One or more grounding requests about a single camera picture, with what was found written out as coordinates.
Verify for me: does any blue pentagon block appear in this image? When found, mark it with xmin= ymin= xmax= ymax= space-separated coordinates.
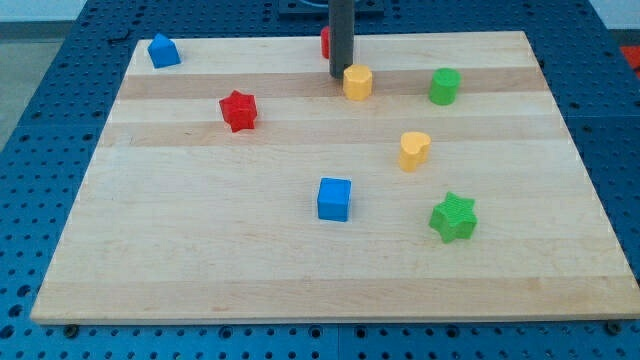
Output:
xmin=147 ymin=33 xmax=181 ymax=68

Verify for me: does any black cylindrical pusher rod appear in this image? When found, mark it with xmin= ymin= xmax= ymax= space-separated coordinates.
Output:
xmin=328 ymin=0 xmax=355 ymax=79

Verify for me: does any yellow hexagon block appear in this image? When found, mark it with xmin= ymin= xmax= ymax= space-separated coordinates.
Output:
xmin=343 ymin=64 xmax=373 ymax=101

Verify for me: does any blue cube block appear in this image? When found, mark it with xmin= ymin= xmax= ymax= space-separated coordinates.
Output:
xmin=316 ymin=178 xmax=351 ymax=222

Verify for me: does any yellow heart block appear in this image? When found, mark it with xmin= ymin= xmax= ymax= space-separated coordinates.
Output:
xmin=398 ymin=131 xmax=431 ymax=172

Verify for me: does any green star block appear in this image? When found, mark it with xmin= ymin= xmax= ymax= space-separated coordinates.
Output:
xmin=429 ymin=192 xmax=478 ymax=243

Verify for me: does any green cylinder block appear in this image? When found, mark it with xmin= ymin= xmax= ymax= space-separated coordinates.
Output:
xmin=428 ymin=68 xmax=462 ymax=106

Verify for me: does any wooden board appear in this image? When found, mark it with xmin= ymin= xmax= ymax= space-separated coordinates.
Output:
xmin=31 ymin=31 xmax=639 ymax=325

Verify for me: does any red block behind rod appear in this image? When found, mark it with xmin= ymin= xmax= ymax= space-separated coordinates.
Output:
xmin=320 ymin=26 xmax=330 ymax=59

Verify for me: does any red star block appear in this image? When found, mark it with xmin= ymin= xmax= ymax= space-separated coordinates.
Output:
xmin=219 ymin=90 xmax=258 ymax=132

